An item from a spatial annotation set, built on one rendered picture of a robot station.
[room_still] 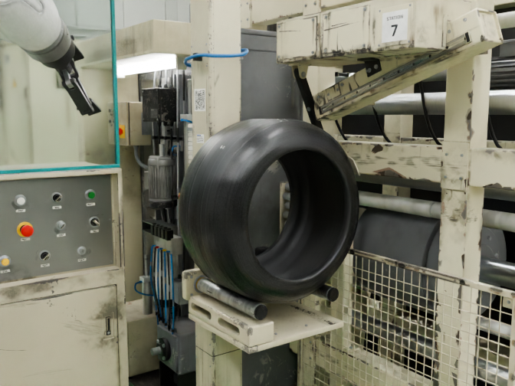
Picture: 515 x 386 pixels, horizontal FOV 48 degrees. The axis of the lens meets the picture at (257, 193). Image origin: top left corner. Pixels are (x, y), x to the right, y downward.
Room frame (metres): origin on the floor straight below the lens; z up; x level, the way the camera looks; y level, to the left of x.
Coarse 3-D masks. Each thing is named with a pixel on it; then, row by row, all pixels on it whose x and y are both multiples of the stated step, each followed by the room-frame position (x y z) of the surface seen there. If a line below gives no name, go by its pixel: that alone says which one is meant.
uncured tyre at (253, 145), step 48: (240, 144) 1.59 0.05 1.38; (288, 144) 1.62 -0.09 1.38; (336, 144) 1.75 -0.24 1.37; (192, 192) 1.62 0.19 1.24; (240, 192) 1.53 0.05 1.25; (336, 192) 1.90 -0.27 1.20; (192, 240) 1.63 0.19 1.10; (240, 240) 1.52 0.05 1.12; (288, 240) 1.96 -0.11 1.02; (336, 240) 1.86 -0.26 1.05; (240, 288) 1.57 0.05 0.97; (288, 288) 1.62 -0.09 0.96
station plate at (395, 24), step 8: (384, 16) 1.64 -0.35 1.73; (392, 16) 1.61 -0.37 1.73; (400, 16) 1.59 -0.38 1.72; (384, 24) 1.64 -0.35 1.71; (392, 24) 1.61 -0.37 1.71; (400, 24) 1.59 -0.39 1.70; (384, 32) 1.64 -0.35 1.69; (392, 32) 1.61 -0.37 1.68; (400, 32) 1.59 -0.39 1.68; (384, 40) 1.64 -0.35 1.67; (392, 40) 1.61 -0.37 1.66; (400, 40) 1.59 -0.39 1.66
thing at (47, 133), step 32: (64, 0) 1.98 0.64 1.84; (96, 0) 2.04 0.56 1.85; (96, 32) 2.04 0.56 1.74; (0, 64) 1.86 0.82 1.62; (32, 64) 1.92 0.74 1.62; (96, 64) 2.04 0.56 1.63; (0, 96) 1.85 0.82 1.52; (32, 96) 1.91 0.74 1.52; (64, 96) 1.97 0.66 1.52; (96, 96) 2.04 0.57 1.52; (0, 128) 1.85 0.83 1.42; (32, 128) 1.91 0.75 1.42; (64, 128) 1.97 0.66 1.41; (96, 128) 2.03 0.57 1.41; (0, 160) 1.85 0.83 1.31; (32, 160) 1.91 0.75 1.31; (64, 160) 1.97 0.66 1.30; (96, 160) 2.03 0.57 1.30
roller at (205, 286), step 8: (200, 280) 1.83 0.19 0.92; (208, 280) 1.81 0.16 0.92; (200, 288) 1.81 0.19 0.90; (208, 288) 1.77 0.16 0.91; (216, 288) 1.75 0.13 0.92; (224, 288) 1.73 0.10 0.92; (216, 296) 1.73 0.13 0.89; (224, 296) 1.70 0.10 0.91; (232, 296) 1.67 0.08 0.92; (240, 296) 1.65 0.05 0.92; (232, 304) 1.66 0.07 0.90; (240, 304) 1.62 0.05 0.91; (248, 304) 1.60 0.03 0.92; (256, 304) 1.58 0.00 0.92; (248, 312) 1.59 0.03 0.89; (256, 312) 1.56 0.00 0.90; (264, 312) 1.58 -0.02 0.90
